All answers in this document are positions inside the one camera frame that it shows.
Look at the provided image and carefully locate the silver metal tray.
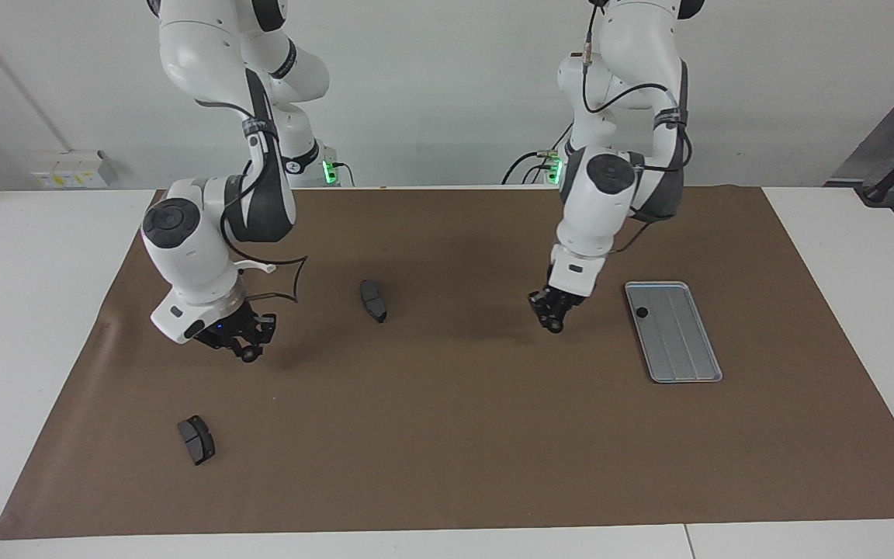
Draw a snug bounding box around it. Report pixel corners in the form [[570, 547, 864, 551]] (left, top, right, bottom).
[[624, 281, 723, 384]]

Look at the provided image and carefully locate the thick dark brake pad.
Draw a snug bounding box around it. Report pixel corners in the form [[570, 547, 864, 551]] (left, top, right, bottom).
[[177, 415, 217, 467]]

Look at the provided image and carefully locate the thin dark brake pad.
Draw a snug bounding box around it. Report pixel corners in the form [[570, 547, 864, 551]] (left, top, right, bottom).
[[360, 279, 389, 325]]

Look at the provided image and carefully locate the brown paper mat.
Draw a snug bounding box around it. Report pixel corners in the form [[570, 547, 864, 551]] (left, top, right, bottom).
[[0, 185, 894, 541]]

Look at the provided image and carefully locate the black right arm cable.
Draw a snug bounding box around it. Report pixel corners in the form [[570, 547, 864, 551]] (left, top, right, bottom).
[[218, 175, 310, 305]]

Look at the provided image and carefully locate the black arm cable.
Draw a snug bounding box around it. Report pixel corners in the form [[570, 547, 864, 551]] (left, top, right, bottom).
[[218, 175, 310, 305], [580, 0, 692, 255]]

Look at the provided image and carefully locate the black left base cable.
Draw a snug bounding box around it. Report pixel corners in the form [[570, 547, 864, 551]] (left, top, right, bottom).
[[501, 116, 573, 186]]

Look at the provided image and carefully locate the white wall socket box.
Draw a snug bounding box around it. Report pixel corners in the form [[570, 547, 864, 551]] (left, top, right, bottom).
[[32, 150, 116, 189]]

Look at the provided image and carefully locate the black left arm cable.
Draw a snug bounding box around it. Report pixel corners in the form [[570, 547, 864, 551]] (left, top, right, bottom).
[[580, 0, 692, 255]]

